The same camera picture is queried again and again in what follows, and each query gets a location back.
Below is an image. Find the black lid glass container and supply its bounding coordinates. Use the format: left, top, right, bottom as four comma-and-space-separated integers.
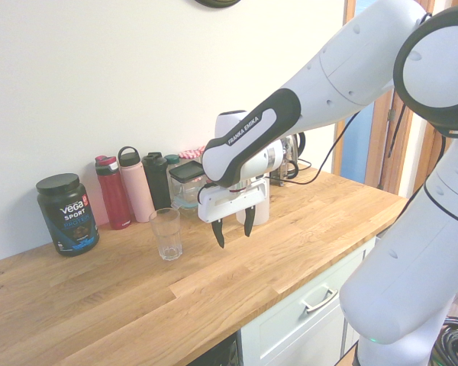
168, 159, 207, 209

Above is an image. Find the silver drawer handle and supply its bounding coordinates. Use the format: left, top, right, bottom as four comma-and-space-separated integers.
300, 287, 339, 314

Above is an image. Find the black dishwasher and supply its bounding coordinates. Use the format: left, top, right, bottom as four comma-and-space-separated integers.
198, 331, 242, 366

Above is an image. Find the black coiled cable bundle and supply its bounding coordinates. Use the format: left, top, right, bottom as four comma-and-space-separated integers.
433, 316, 458, 366

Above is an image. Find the clear faceted drinking glass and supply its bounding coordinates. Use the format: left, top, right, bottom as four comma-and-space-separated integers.
148, 207, 184, 262

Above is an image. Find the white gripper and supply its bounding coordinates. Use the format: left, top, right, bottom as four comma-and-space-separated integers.
197, 178, 271, 249

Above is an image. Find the long black robot cable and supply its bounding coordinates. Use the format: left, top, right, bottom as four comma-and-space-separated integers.
278, 110, 362, 188

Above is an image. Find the stainless steel electric kettle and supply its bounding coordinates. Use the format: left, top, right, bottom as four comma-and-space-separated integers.
288, 131, 308, 169

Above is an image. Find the pink water bottle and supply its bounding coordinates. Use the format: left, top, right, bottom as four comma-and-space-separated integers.
117, 146, 156, 223

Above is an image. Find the red water bottle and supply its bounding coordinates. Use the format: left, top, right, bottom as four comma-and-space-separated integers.
94, 154, 133, 231

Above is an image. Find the white cabinet drawer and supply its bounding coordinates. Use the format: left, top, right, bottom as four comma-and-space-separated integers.
240, 236, 379, 366

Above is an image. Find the green lid jar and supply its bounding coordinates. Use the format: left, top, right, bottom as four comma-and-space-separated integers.
163, 153, 182, 172

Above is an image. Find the wooden door frame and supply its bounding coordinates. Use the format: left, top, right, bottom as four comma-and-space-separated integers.
343, 0, 448, 199

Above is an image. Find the black shaker bottle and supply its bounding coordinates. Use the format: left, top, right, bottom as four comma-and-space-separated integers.
141, 151, 173, 210

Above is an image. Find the teal clip glass container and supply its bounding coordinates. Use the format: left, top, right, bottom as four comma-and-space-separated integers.
171, 194, 200, 213

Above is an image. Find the black Vega protein tub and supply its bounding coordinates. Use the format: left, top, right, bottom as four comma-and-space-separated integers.
36, 173, 100, 257

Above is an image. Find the black round wall clock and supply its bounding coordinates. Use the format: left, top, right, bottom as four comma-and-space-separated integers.
192, 0, 242, 8

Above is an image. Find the chrome glass french press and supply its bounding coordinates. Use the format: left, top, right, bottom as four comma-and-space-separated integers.
270, 135, 301, 188

